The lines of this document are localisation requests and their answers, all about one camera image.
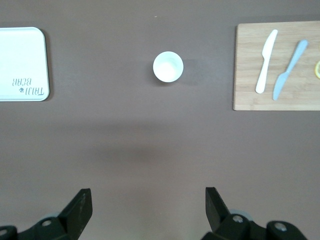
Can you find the white cup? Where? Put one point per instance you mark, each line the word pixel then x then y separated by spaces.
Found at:
pixel 168 67

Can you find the wooden cutting board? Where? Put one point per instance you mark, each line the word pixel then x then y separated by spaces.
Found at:
pixel 247 62

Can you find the white plastic knife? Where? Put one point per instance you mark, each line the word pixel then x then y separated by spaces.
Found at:
pixel 268 47

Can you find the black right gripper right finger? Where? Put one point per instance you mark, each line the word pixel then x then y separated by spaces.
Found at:
pixel 220 225

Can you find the cream bear print tray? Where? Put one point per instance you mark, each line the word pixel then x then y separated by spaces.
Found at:
pixel 22 57

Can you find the lemon slice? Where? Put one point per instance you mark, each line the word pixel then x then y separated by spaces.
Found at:
pixel 318 69

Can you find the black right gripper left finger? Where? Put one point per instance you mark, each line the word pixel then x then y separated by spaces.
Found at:
pixel 75 220

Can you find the grey plastic knife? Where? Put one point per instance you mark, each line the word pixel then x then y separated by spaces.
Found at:
pixel 281 85

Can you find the brown table cover mat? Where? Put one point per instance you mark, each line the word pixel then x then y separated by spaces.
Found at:
pixel 150 137

